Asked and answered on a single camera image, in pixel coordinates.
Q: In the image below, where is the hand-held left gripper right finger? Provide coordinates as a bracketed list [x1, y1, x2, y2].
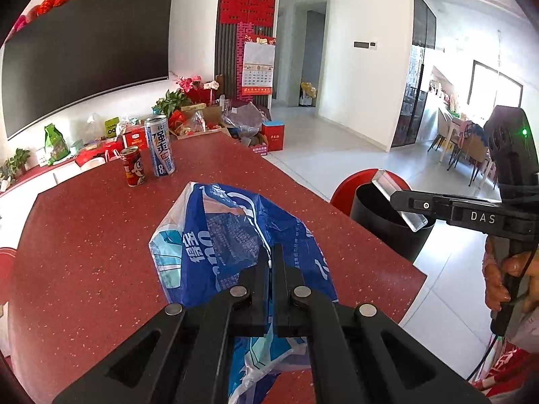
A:
[273, 243, 493, 404]

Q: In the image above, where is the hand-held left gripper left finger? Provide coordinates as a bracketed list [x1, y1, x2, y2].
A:
[51, 244, 274, 404]

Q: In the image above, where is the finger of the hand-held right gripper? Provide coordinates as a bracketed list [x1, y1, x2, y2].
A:
[389, 191, 455, 224]

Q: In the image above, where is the clear plastic box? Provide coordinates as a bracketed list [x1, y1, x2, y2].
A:
[372, 169, 429, 232]

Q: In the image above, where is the black trash bin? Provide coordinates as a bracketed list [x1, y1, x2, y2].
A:
[350, 182, 436, 264]

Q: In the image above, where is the blue plastic bag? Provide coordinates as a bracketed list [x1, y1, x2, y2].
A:
[148, 182, 340, 404]

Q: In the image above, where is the person's right forearm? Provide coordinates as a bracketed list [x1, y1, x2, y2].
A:
[503, 278, 539, 348]

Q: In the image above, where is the person's right hand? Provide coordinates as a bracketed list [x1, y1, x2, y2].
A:
[483, 236, 539, 314]

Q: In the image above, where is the dining chair draped with clothes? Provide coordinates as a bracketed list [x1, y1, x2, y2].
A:
[456, 119, 498, 187]

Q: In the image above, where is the red plastic stool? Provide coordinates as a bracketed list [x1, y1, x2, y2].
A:
[330, 168, 412, 220]

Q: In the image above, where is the beige dining chair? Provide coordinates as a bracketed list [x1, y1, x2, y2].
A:
[427, 106, 452, 166]

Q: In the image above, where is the black framed glass cabinet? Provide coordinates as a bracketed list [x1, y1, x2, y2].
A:
[390, 0, 438, 149]

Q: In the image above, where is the yellow bag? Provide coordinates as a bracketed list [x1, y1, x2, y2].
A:
[299, 81, 318, 108]

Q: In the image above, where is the red box with blue lid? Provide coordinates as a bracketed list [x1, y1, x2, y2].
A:
[261, 120, 286, 153]

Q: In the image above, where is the small red can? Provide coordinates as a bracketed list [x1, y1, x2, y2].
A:
[121, 146, 147, 188]

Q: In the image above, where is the tall blue white can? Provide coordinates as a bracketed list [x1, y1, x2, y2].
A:
[144, 115, 177, 178]

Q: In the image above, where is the person's red patterned clothing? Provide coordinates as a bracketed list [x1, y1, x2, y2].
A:
[472, 340, 539, 393]

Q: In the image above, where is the grey plastic bag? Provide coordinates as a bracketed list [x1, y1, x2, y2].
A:
[223, 100, 268, 134]

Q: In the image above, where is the brown cardboard box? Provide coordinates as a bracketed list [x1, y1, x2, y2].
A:
[177, 103, 230, 140]

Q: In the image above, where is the red cardboard box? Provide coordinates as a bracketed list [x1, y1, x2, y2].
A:
[120, 125, 148, 150]

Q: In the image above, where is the red gift box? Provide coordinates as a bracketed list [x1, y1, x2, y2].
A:
[187, 80, 220, 106]

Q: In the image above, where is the leafy green plant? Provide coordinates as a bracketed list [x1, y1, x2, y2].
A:
[152, 89, 193, 120]

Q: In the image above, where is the low white TV cabinet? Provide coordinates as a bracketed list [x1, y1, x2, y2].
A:
[0, 157, 124, 203]

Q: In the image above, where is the red lattice hanging strip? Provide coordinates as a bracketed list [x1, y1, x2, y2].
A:
[235, 21, 254, 102]

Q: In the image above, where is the pink flower bouquet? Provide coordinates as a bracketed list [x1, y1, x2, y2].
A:
[169, 71, 203, 93]

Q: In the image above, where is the small translucent bag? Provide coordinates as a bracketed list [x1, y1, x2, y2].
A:
[86, 112, 104, 140]

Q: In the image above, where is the red round side table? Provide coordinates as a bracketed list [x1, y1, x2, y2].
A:
[0, 246, 18, 304]

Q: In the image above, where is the green snack bag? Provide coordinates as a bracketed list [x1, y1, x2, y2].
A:
[44, 123, 70, 165]

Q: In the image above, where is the potted green plant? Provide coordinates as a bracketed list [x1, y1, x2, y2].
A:
[3, 147, 32, 180]

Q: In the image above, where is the large black television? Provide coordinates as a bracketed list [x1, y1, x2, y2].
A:
[2, 0, 176, 140]

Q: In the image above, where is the black cable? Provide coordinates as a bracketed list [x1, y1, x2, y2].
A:
[465, 332, 500, 382]

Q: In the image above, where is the wall calendar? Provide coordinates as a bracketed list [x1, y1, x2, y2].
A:
[243, 36, 277, 96]

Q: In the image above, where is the dark slatted wall panel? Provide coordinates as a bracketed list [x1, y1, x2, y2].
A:
[214, 0, 280, 107]

